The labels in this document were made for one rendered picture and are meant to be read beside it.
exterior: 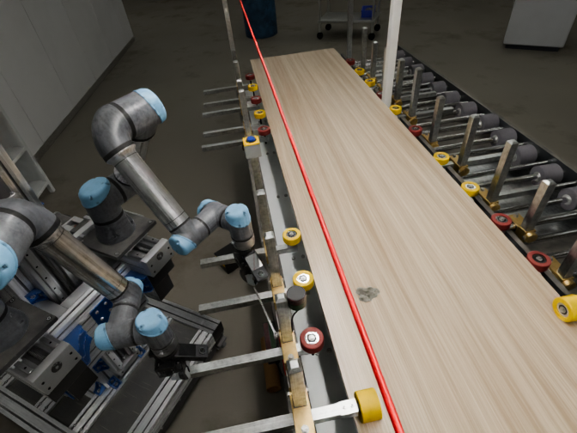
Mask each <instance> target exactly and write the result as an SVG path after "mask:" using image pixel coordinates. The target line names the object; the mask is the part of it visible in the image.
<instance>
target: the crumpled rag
mask: <svg viewBox="0 0 577 433"><path fill-rule="evenodd" d="M355 293H356V294H357V295H358V296H359V301H363V302H371V301H372V299H373V298H375V297H377V295H378V294H379V293H380V290H379V289H377V288H373V287H371V286H369V287H367V288H362V287H359V288H357V289H356V292H355Z"/></svg>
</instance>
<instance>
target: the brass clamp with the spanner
mask: <svg viewBox="0 0 577 433"><path fill-rule="evenodd" d="M294 333H295V330H293V332H292V336H293V341H289V342H285V343H283V342H282V334H281V328H280V329H279V336H280V341H281V346H282V355H283V361H284V365H285V369H286V370H288V368H287V364H286V361H287V360H288V355H289V354H293V355H294V357H295V358H294V359H296V358H299V356H298V351H297V348H296V343H295V336H294Z"/></svg>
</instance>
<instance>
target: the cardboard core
mask: <svg viewBox="0 0 577 433"><path fill-rule="evenodd" d="M260 342H261V349H262V351H266V347H265V340H264V336H263V337H262V338H261V339H260ZM264 376H265V383H266V390H267V392H268V393H275V392H278V391H280V390H281V389H282V387H281V381H280V375H279V370H278V367H277V365H276V364H275V363H273V364H268V363H264Z"/></svg>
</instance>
